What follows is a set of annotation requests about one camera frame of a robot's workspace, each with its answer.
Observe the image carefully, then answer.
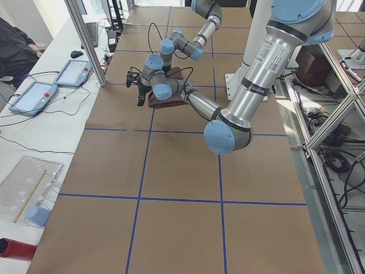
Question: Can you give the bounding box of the brown t-shirt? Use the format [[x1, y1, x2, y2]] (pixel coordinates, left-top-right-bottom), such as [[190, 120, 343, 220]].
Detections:
[[147, 66, 186, 109]]

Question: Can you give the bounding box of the aluminium frame rack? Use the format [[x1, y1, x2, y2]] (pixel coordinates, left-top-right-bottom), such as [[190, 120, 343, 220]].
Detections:
[[275, 43, 364, 273]]

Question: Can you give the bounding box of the aluminium frame post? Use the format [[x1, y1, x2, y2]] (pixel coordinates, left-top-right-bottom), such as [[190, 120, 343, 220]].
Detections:
[[64, 0, 107, 87]]

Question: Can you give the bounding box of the person in black clothes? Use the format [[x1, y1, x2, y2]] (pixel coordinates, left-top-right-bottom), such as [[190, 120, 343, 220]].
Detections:
[[1, 18, 43, 88]]

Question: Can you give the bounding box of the red cylinder tube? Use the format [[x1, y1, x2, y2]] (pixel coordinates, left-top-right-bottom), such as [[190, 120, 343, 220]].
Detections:
[[1, 238, 37, 261]]

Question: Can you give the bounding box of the blue tape line crosswise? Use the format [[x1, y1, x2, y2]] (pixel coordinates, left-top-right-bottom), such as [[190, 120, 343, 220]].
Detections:
[[58, 193, 307, 207]]

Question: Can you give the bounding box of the wooden stick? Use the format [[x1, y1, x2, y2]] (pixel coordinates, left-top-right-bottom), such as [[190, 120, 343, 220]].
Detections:
[[13, 170, 47, 223]]

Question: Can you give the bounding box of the black computer mouse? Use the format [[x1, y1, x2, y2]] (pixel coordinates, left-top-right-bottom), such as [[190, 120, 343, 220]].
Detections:
[[70, 50, 83, 59]]

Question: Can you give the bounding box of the blue tape line lengthwise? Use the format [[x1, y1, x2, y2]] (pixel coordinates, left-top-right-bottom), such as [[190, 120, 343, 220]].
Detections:
[[125, 7, 172, 274]]

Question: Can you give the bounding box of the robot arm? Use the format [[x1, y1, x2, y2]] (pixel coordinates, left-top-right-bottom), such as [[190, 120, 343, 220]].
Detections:
[[160, 0, 223, 72], [127, 1, 336, 155]]

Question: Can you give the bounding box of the black power adapter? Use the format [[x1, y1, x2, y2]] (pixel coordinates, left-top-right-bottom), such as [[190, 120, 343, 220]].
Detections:
[[107, 30, 118, 53]]

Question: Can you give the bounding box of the far teach pendant tablet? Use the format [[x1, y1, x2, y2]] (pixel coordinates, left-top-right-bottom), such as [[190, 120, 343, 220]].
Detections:
[[54, 59, 92, 87]]

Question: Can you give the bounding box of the near teach pendant tablet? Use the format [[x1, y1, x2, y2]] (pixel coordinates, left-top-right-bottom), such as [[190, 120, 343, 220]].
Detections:
[[9, 81, 58, 116]]

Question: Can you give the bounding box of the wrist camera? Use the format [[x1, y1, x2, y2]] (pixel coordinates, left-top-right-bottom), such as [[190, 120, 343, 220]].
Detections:
[[125, 66, 141, 88]]

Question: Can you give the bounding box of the teach pendant tablet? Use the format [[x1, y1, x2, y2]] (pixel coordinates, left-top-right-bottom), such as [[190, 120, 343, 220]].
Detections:
[[54, 59, 92, 87], [9, 81, 58, 116]]

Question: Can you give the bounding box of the brown cardboard box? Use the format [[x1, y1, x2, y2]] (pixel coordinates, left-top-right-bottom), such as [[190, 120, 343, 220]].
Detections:
[[295, 46, 331, 87]]

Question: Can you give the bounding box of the clear plastic bag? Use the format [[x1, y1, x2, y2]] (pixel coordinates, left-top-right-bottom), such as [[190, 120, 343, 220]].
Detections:
[[1, 156, 63, 228]]

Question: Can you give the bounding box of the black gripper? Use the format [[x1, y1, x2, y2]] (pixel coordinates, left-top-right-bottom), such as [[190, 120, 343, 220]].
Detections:
[[137, 87, 148, 107]]

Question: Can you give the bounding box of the blue plastic cup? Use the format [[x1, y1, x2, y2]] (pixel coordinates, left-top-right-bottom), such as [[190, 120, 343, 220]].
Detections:
[[26, 206, 51, 227]]

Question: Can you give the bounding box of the black keyboard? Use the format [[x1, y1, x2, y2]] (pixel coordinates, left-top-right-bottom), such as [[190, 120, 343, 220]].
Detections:
[[84, 22, 99, 47]]

